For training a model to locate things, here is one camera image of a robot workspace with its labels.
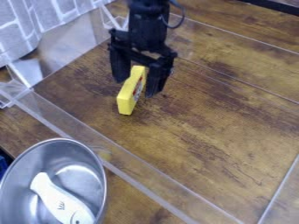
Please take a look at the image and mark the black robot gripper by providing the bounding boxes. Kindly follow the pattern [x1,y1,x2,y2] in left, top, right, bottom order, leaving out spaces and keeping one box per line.
[108,0,177,98]

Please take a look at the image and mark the yellow butter block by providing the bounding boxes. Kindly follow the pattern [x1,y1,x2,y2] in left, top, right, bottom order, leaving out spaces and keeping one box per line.
[116,66,145,116]

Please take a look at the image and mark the clear acrylic barrier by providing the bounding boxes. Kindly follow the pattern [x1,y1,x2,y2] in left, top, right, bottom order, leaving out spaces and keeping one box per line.
[0,0,299,224]

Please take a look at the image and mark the grey brick pattern cloth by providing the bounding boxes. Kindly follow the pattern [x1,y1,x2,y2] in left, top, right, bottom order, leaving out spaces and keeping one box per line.
[0,0,114,68]

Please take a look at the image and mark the silver metal bowl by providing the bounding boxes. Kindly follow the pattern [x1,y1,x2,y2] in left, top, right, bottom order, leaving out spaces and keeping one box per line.
[0,138,108,224]

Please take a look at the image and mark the blue object at edge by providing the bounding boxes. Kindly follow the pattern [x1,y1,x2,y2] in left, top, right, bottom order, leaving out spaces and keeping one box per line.
[0,156,8,179]

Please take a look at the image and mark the white wooden fish toy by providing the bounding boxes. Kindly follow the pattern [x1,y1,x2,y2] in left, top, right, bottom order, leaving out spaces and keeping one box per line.
[29,172,96,224]

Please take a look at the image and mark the black cable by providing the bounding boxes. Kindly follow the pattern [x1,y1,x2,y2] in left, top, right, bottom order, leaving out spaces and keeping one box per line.
[161,0,186,30]

